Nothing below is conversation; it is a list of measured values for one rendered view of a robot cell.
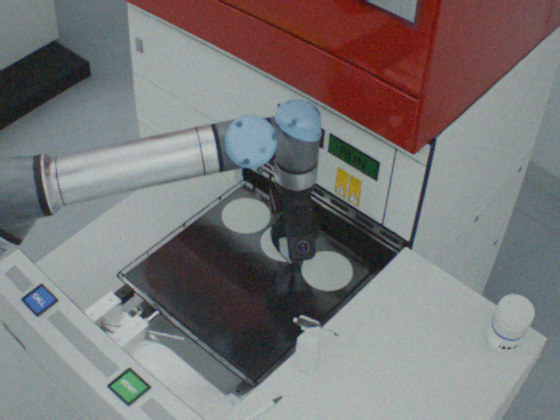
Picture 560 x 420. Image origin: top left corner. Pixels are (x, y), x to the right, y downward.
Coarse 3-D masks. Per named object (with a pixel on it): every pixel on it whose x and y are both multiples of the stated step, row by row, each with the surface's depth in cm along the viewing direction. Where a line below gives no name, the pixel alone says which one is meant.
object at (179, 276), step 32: (256, 192) 161; (192, 224) 154; (224, 224) 155; (160, 256) 148; (192, 256) 148; (224, 256) 149; (256, 256) 149; (352, 256) 150; (160, 288) 142; (192, 288) 143; (224, 288) 143; (256, 288) 144; (288, 288) 144; (352, 288) 145; (192, 320) 137; (224, 320) 138; (256, 320) 138; (288, 320) 139; (224, 352) 133; (256, 352) 133
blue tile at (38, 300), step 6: (42, 288) 132; (36, 294) 131; (42, 294) 131; (48, 294) 132; (30, 300) 130; (36, 300) 130; (42, 300) 130; (48, 300) 131; (30, 306) 129; (36, 306) 129; (42, 306) 130; (36, 312) 129
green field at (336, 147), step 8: (336, 144) 142; (344, 144) 140; (336, 152) 143; (344, 152) 141; (352, 152) 140; (352, 160) 141; (360, 160) 139; (368, 160) 138; (360, 168) 141; (368, 168) 139; (376, 168) 138
